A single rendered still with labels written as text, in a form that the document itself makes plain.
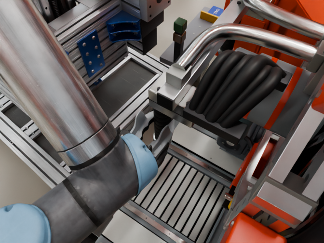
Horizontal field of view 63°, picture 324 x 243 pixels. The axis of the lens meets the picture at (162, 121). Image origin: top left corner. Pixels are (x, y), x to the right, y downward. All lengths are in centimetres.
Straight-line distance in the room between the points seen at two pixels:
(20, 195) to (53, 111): 123
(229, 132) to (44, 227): 25
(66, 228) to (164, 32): 181
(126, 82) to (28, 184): 71
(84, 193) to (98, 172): 3
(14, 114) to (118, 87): 53
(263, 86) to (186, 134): 107
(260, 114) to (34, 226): 43
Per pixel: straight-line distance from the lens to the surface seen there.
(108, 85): 144
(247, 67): 36
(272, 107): 55
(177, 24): 104
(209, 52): 47
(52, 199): 35
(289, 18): 53
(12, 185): 156
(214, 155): 137
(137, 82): 144
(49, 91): 31
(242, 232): 44
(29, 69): 31
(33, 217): 33
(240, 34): 48
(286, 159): 36
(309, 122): 35
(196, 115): 38
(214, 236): 119
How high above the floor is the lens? 130
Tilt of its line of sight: 58 degrees down
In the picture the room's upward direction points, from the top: straight up
